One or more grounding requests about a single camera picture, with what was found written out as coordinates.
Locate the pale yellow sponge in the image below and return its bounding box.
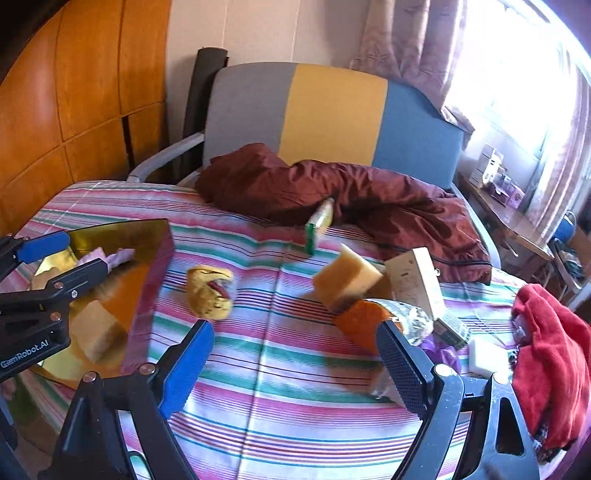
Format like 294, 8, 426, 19
69, 300, 127, 363

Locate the white foam block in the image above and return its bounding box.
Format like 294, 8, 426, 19
468, 337, 513, 380

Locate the pink striped sock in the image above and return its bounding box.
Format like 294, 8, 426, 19
77, 247, 135, 272

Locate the green tea box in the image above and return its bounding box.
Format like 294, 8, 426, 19
434, 314, 471, 350

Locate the gold maroon tray box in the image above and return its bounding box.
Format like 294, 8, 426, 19
31, 219, 174, 388

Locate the red fleece cloth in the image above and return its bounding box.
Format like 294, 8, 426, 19
512, 284, 590, 450

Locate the purple wrapper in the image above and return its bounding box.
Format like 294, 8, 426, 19
420, 334, 461, 374

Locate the beige sock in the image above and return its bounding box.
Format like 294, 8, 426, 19
369, 366, 406, 408

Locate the yellow crumpled snack bag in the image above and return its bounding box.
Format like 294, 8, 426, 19
185, 265, 233, 321

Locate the orange wooden cabinet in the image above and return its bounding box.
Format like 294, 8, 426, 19
1, 1, 171, 233

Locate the orange foil snack bag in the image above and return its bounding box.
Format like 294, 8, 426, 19
334, 299, 434, 356

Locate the white carton box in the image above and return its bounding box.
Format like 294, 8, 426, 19
385, 247, 446, 320

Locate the wooden side desk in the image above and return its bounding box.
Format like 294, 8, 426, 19
457, 173, 554, 281

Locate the striped tablecloth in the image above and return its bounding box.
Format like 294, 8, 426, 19
18, 179, 555, 480

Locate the yellow orange sponge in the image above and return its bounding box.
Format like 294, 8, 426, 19
311, 244, 383, 311

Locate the maroon jacket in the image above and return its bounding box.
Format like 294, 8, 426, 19
195, 143, 493, 284

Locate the small green yellow box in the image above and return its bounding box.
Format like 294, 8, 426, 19
304, 198, 335, 255

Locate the white product box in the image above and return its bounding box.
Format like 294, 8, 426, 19
469, 144, 504, 188

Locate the grey yellow blue chair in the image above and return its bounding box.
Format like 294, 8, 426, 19
129, 63, 500, 269

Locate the pink curtain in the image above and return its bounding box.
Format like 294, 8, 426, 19
349, 0, 474, 137

